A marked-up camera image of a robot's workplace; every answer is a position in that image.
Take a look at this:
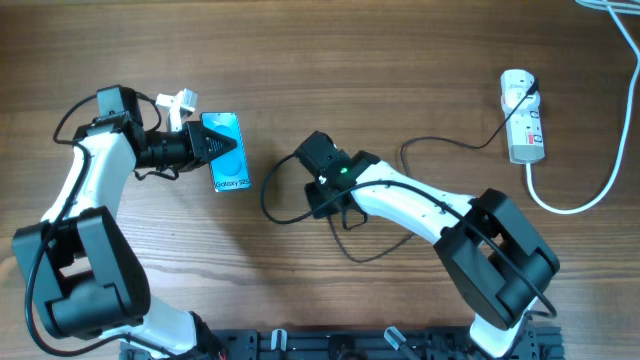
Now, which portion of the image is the blue screen Galaxy smartphone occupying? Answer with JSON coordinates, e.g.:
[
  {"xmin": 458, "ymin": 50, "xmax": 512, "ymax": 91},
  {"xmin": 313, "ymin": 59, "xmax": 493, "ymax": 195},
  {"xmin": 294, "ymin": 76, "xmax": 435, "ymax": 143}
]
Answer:
[{"xmin": 201, "ymin": 112, "xmax": 251, "ymax": 192}]

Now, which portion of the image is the black USB charger cable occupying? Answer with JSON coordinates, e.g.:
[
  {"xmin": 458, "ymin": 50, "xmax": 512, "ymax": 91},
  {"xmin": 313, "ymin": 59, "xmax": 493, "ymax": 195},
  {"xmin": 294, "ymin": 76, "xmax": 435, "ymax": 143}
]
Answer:
[{"xmin": 327, "ymin": 76, "xmax": 541, "ymax": 264}]

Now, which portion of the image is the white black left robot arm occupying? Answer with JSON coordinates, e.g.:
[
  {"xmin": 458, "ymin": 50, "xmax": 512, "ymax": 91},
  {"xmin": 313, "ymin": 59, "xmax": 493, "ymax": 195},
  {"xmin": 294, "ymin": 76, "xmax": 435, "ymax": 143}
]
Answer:
[{"xmin": 12, "ymin": 85, "xmax": 238, "ymax": 359}]

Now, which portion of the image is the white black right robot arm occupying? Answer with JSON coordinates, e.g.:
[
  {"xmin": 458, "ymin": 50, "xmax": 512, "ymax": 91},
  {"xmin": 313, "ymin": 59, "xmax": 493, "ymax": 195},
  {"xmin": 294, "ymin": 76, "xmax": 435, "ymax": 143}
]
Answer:
[{"xmin": 293, "ymin": 131, "xmax": 560, "ymax": 358}]

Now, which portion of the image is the white charger plug adapter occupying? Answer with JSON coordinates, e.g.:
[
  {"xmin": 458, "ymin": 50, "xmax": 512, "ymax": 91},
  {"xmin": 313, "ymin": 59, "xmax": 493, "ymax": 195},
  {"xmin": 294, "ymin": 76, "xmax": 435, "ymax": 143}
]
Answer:
[{"xmin": 501, "ymin": 82, "xmax": 540, "ymax": 114}]

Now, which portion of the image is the white power strip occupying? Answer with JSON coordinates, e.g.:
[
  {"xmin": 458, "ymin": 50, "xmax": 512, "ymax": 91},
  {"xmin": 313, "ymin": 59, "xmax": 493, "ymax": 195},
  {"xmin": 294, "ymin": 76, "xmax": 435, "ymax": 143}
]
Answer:
[{"xmin": 500, "ymin": 69, "xmax": 545, "ymax": 165}]

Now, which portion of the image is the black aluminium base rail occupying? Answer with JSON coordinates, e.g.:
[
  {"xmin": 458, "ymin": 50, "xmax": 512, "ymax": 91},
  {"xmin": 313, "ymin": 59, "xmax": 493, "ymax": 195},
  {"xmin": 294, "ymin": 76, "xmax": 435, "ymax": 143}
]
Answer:
[{"xmin": 209, "ymin": 325, "xmax": 566, "ymax": 360}]

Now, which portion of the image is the white power strip cord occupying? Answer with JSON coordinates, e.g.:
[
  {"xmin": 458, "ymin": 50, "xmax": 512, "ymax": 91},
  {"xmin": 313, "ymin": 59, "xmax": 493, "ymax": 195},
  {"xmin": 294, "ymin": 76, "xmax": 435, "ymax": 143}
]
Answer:
[{"xmin": 524, "ymin": 0, "xmax": 640, "ymax": 216}]

